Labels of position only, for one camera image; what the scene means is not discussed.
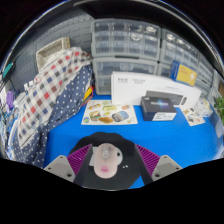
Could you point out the yellow and blue box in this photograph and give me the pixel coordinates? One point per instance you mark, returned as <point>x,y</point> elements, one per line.
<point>185,75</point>

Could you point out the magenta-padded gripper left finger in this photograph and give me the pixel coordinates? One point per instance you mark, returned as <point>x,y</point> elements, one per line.
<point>71,163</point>

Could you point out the beige wicker basket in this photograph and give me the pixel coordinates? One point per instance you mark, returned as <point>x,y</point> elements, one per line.
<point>50,48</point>

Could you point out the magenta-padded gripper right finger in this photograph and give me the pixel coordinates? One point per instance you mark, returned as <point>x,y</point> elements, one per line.
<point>153,165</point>

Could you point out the purple bag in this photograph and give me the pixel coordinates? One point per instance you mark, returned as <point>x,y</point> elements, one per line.
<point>10,100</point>

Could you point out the white keyboard packaging box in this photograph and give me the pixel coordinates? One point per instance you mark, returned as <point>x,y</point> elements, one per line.
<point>133,86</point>

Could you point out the navy polka dot cloth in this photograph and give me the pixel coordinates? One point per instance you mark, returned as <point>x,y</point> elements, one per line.
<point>70,100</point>

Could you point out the pink beige computer mouse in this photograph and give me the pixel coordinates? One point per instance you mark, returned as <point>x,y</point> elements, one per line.
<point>106,165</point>

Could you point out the small black product box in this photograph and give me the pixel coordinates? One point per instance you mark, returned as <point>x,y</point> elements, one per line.
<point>156,106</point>

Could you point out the yellow orange tool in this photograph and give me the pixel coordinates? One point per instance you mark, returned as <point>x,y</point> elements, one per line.
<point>87,93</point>

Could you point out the red blue checked cloth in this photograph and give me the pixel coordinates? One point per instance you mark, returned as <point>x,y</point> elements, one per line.
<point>43,90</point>

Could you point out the sticker sheet with food pictures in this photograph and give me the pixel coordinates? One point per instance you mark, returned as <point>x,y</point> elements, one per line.
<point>106,113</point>

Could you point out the white tissue box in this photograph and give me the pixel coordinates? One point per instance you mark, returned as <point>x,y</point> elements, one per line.
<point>203,108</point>

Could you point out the green leafy plant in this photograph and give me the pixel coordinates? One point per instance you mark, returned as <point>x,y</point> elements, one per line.
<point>220,106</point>

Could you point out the black mouse pad with eyes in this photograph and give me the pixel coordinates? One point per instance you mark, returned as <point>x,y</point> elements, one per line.
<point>110,138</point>

